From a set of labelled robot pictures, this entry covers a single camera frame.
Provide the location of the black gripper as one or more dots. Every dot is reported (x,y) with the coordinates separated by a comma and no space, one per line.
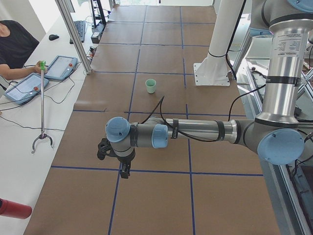
(125,160)

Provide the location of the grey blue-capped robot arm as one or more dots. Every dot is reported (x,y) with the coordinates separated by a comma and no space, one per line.
(273,134)

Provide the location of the green cup standing on table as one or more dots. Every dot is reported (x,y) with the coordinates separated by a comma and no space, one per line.
(150,86)

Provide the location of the white side table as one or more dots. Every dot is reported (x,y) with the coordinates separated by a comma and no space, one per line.
(22,174)

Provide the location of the red bottle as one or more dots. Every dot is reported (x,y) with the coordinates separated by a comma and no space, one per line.
(14,210)

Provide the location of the blue teach pendant far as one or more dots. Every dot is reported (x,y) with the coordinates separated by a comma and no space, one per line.
(61,67)

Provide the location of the blue teach pendant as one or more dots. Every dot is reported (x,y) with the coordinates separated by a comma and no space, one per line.
(25,90)
(61,67)

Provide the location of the blue teach pendant near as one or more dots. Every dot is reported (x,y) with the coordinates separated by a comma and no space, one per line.
(25,90)

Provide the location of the metal reacher grabber tool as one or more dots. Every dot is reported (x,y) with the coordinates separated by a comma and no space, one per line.
(42,135)

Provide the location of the black computer mouse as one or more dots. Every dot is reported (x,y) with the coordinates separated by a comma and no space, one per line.
(53,37)

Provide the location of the black keyboard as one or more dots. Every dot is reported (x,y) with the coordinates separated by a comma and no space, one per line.
(80,27)

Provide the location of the person in black shirt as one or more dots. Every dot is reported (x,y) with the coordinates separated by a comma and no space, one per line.
(16,46)

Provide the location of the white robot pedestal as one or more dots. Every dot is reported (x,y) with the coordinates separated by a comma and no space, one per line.
(213,70)

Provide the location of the aluminium frame post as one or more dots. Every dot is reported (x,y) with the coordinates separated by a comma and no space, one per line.
(65,13)

